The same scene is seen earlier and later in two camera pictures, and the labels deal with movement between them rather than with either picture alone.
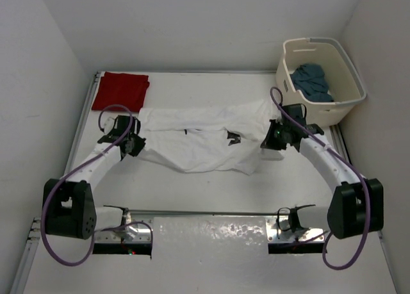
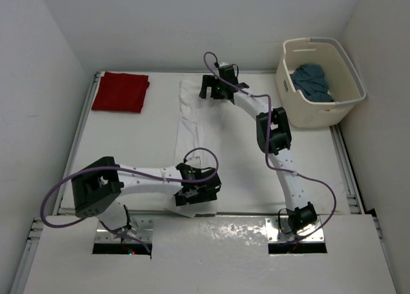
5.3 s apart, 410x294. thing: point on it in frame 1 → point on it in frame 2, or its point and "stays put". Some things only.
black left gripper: x=138 y=146 → x=203 y=196
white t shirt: x=221 y=137 → x=192 y=135
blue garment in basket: x=310 y=81 stays put
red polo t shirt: x=122 y=89 stays put
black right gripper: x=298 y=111 → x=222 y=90
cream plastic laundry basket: x=317 y=73 stays put
